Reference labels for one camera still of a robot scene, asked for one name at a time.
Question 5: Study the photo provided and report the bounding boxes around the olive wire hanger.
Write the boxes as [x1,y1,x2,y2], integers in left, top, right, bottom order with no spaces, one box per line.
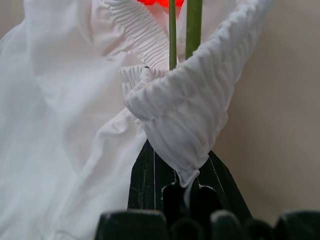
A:
[168,0,203,71]

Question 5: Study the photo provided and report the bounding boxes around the orange handled pliers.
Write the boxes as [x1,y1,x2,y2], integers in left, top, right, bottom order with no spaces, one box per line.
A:
[136,0,186,6]

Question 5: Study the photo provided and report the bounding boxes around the white shorts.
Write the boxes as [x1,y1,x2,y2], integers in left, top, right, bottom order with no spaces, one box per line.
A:
[0,0,273,240]

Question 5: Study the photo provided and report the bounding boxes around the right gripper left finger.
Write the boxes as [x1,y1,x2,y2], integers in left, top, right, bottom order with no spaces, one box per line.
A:
[126,138,181,213]

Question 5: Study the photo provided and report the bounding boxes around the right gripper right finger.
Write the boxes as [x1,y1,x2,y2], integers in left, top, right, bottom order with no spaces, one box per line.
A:
[189,149,252,219]

